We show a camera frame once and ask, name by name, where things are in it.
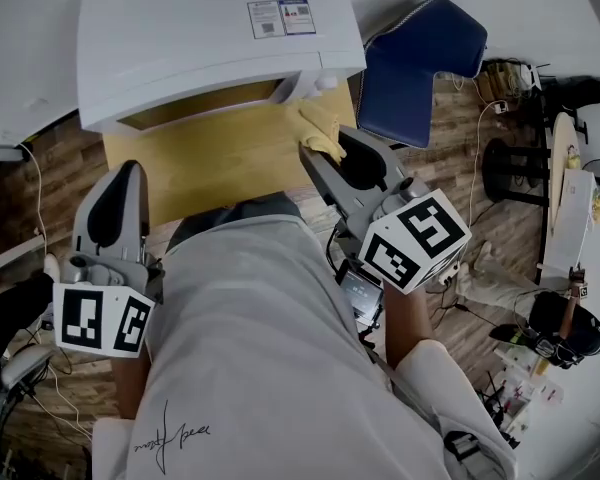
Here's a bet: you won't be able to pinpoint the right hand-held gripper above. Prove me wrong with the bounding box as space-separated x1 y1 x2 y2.
298 125 474 297

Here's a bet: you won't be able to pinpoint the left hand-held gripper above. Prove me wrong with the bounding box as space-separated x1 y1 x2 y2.
52 161 165 358

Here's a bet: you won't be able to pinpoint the yellow cloth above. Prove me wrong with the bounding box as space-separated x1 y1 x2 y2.
285 97 349 164

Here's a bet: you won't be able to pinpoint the white microwave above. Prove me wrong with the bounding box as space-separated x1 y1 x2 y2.
76 0 369 132

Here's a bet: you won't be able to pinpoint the person's left forearm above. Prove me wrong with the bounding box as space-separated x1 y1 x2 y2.
109 351 152 422

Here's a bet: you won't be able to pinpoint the person's right forearm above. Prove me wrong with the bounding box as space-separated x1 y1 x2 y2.
381 281 434 370

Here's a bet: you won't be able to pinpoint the blue padded chair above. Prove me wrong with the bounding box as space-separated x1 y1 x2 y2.
354 0 489 150

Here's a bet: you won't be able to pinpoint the person's grey shorts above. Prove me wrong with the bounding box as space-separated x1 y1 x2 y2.
166 191 304 255

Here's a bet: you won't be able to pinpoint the black waist device with screen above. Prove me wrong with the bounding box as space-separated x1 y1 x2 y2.
334 259 386 328

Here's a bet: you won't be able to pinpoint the white power strip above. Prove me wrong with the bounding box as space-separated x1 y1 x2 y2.
436 261 462 285

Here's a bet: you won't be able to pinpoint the black round stool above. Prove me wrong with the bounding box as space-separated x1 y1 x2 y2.
480 136 552 205

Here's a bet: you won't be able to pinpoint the wooden crate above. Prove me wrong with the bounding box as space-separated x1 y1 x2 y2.
478 59 512 103

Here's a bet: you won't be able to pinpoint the grey office chair base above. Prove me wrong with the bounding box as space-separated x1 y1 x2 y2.
0 343 57 400

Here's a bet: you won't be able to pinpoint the white table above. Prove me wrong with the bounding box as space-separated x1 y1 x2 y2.
0 0 89 164

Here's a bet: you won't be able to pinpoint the white router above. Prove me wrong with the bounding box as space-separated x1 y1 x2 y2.
515 61 552 90

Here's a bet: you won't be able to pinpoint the person's white shirt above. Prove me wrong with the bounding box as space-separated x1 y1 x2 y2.
91 214 519 480

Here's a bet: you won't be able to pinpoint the round wooden table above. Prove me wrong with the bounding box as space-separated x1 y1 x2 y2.
548 110 582 232

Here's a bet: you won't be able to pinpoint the black bag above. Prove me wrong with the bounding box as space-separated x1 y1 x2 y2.
538 74 600 108

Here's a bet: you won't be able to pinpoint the white shelf with small items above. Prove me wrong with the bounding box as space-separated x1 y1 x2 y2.
479 336 567 437

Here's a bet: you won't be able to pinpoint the black buckle clip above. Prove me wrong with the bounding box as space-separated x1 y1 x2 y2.
443 429 482 463

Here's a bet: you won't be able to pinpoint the thin white cable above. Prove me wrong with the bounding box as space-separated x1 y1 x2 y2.
18 140 49 260

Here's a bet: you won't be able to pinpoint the long white charger cable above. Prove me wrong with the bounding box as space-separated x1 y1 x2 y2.
465 78 501 227

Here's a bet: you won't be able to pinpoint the grey harness strap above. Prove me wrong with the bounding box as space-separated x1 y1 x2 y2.
363 343 431 412

